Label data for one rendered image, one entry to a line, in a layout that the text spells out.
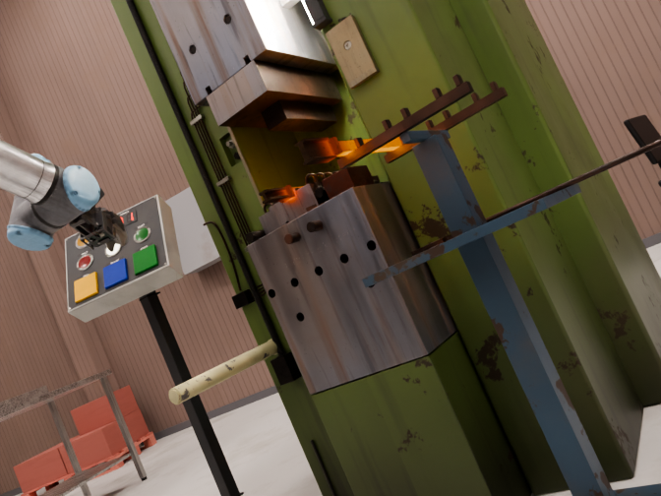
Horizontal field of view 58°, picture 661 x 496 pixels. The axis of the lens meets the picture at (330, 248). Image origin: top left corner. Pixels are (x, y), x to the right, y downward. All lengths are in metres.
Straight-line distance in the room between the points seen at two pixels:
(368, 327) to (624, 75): 4.39
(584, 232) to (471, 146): 0.56
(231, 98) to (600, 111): 4.19
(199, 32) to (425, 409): 1.20
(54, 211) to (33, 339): 7.09
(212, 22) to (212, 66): 0.12
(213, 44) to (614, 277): 1.36
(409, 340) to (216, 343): 5.30
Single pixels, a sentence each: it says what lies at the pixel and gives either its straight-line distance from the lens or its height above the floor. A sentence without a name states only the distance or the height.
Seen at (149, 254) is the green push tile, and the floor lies 1.02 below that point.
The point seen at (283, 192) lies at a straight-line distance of 1.61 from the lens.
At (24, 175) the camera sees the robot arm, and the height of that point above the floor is 1.14.
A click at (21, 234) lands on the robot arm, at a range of 1.40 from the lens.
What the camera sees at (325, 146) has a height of 0.97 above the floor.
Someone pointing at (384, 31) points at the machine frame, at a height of 1.27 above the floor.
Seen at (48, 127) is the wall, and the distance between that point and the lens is 7.96.
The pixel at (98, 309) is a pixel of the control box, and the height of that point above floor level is 0.94.
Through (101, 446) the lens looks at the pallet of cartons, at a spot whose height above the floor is 0.26.
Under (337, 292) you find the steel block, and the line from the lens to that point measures 1.52.
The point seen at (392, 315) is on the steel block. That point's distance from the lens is 1.46.
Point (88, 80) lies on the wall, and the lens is 7.60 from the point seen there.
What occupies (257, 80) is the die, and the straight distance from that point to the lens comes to 1.69.
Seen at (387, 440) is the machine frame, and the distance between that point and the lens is 1.59.
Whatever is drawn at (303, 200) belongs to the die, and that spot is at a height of 0.96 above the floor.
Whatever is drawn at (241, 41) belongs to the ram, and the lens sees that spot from 1.73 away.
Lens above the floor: 0.69
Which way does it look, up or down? 4 degrees up
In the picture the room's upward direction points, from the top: 24 degrees counter-clockwise
